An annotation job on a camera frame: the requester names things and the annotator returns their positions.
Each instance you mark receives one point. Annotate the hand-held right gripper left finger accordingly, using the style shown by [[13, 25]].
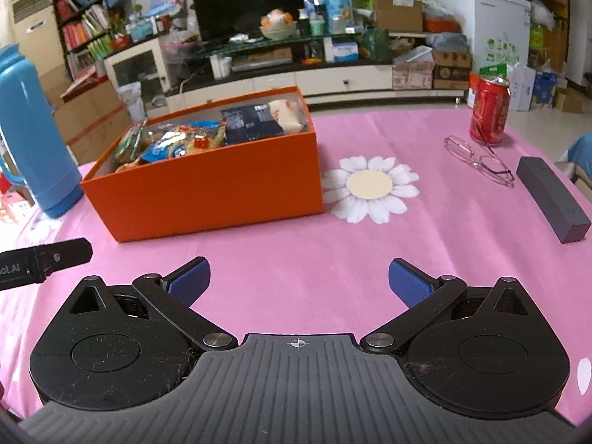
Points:
[[187, 282]]

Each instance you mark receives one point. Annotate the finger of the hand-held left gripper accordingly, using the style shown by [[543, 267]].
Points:
[[64, 252]]

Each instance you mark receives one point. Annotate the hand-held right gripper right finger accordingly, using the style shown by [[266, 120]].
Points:
[[409, 282]]

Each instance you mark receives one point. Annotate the orange cardboard box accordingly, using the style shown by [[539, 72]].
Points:
[[208, 185]]

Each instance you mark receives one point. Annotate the green white cracker packet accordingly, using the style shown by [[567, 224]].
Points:
[[129, 141]]

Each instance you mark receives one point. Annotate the blue cookie packet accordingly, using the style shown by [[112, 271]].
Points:
[[166, 149]]

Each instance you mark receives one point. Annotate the red yellow rice cracker packet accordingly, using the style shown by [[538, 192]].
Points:
[[203, 141]]

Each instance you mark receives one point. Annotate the navy snack packet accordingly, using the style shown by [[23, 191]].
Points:
[[252, 122]]

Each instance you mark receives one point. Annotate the clear cream biscuit packet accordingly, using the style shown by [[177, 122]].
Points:
[[289, 114]]

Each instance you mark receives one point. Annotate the pink floral tablecloth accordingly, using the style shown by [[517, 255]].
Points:
[[300, 249]]

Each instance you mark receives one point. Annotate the blue thermos flask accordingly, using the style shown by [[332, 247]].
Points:
[[37, 138]]

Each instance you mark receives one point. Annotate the large taped cardboard box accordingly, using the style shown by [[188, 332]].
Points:
[[92, 120]]

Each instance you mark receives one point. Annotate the eyeglasses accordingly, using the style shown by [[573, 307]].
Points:
[[481, 161]]

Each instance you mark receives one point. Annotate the black rectangular case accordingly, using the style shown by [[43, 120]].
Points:
[[550, 199]]

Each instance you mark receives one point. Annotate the red soda can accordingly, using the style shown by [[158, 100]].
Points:
[[488, 115]]

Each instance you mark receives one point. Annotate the white glass-door cabinet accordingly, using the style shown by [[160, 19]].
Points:
[[134, 71]]

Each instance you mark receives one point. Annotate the pink printed carton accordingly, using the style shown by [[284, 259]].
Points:
[[412, 73]]

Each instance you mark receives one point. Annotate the beige standing air conditioner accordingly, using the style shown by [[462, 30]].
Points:
[[37, 41]]

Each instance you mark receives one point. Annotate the brown printed carton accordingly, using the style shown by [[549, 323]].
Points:
[[452, 69]]

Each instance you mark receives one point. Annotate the white container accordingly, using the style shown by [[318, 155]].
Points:
[[221, 67]]

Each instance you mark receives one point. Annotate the black bookshelf with books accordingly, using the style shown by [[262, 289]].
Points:
[[78, 32]]

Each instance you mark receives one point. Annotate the white black TV stand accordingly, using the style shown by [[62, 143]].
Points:
[[323, 78]]

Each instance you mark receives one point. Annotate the blue printed carton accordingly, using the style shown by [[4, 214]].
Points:
[[546, 89]]

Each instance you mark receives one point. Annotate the blue white tissue box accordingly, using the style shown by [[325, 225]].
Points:
[[345, 52]]

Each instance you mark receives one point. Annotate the dark green bag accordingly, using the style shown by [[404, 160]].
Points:
[[375, 45]]

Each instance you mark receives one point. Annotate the orange plastic crate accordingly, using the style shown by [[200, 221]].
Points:
[[441, 25]]

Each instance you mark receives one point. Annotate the fruit bowl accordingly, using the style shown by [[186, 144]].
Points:
[[277, 32]]

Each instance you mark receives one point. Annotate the brown cardboard box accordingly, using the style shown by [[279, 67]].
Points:
[[397, 16]]

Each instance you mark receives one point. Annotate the light blue box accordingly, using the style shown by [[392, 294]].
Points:
[[340, 14]]

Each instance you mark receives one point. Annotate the white chest freezer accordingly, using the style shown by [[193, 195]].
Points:
[[481, 14]]

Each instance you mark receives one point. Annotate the black television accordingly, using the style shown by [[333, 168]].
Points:
[[259, 0]]

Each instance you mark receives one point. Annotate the wooden shelf unit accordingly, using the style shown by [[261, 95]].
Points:
[[559, 32]]

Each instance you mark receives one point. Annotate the blue white carton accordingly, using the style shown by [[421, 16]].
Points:
[[315, 4]]

